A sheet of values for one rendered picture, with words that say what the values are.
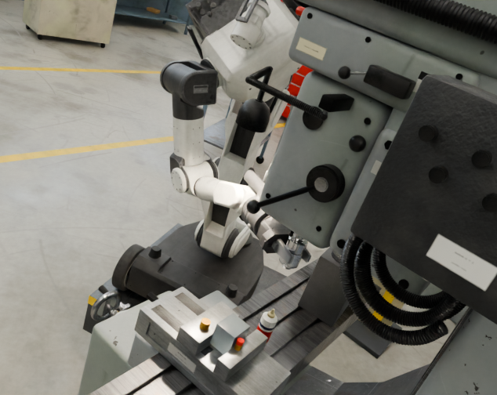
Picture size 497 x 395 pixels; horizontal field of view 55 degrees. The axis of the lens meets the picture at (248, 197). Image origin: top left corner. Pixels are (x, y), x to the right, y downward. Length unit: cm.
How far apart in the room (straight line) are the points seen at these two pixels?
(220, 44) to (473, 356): 99
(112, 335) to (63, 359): 92
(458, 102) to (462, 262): 17
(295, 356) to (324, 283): 23
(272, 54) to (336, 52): 51
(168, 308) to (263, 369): 26
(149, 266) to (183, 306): 78
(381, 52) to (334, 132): 16
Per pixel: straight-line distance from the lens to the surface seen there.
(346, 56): 87
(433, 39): 81
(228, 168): 178
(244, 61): 135
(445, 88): 55
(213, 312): 115
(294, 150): 95
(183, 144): 141
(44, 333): 248
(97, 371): 156
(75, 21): 712
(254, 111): 105
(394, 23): 83
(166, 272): 197
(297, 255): 110
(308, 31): 91
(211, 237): 201
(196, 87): 134
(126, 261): 200
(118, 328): 150
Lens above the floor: 177
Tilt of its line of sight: 26 degrees down
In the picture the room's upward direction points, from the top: 20 degrees clockwise
